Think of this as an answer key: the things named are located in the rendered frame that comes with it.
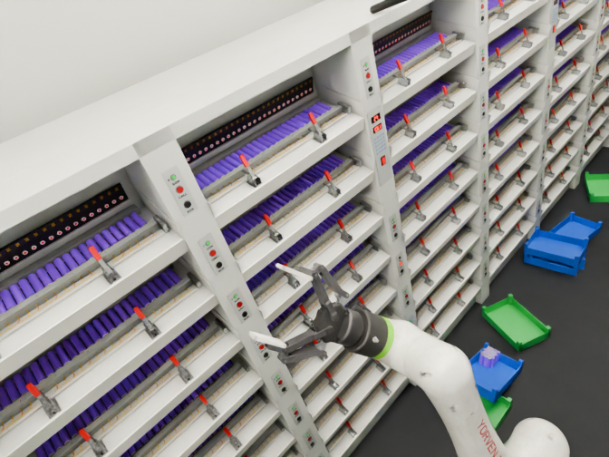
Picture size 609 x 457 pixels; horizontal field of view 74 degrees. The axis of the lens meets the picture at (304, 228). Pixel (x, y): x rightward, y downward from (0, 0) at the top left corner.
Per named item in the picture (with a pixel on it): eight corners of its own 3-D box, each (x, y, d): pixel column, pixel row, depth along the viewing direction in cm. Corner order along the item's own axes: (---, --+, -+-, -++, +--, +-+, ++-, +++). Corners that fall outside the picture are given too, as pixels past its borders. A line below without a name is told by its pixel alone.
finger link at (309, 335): (323, 319, 83) (324, 325, 83) (275, 344, 79) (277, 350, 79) (333, 325, 80) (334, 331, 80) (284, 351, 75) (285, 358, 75)
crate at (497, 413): (512, 407, 196) (512, 398, 192) (491, 440, 187) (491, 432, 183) (455, 374, 217) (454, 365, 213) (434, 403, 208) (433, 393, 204)
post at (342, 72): (425, 374, 222) (369, 22, 120) (415, 386, 218) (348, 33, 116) (396, 355, 236) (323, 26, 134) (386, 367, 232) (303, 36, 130)
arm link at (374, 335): (396, 323, 83) (381, 365, 82) (363, 307, 93) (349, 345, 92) (375, 316, 80) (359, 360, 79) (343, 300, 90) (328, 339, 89)
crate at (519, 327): (550, 336, 220) (551, 327, 216) (518, 352, 218) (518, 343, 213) (510, 302, 245) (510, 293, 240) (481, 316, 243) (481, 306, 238)
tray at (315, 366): (396, 295, 179) (398, 283, 172) (299, 395, 152) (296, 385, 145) (361, 271, 190) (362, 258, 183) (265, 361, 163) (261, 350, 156)
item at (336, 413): (407, 350, 202) (410, 336, 192) (323, 446, 175) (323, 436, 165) (374, 325, 212) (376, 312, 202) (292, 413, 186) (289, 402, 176)
